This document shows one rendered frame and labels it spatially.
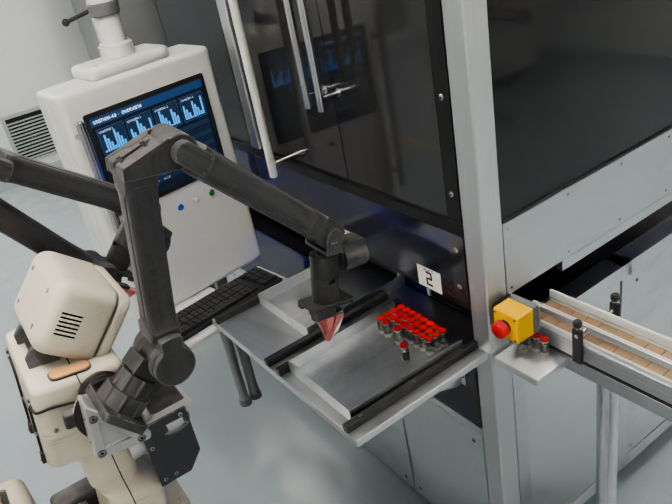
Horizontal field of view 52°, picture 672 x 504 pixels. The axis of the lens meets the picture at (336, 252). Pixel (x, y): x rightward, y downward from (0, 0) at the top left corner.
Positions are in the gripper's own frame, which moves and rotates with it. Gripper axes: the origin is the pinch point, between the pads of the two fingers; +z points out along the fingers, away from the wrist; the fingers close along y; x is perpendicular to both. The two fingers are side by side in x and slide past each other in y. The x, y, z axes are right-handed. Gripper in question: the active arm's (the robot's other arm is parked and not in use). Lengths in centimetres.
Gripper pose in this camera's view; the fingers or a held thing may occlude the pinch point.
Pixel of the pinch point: (327, 336)
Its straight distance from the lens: 149.5
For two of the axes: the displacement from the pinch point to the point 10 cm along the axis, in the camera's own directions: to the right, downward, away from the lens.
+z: 0.4, 9.2, 3.9
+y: 8.1, -2.6, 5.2
